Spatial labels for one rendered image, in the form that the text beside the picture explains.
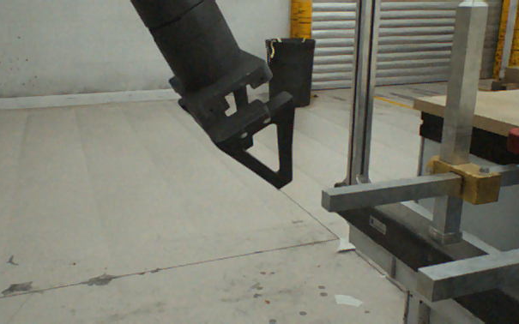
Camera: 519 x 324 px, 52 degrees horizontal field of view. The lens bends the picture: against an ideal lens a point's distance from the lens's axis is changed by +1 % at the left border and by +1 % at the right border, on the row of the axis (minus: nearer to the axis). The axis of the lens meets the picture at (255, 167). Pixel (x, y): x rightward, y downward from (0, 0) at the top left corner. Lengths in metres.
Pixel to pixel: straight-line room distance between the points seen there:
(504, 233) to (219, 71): 0.95
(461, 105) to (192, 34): 0.66
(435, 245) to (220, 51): 0.73
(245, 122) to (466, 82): 0.65
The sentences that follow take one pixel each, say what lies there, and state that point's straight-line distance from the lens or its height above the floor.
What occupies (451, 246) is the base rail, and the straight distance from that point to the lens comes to 1.06.
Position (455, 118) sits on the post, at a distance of 0.99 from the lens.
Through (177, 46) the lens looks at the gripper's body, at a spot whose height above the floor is 1.11.
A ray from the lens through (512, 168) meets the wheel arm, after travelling 1.07.
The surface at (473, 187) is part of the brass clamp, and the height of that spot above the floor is 0.84.
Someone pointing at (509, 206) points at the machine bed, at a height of 0.72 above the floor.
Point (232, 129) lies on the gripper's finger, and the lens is 0.38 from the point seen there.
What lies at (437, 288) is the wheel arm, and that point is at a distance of 0.67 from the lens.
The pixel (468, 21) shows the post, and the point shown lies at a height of 1.10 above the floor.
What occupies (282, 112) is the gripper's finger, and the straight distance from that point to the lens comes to 0.39.
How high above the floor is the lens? 1.14
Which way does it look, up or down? 18 degrees down
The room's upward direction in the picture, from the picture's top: straight up
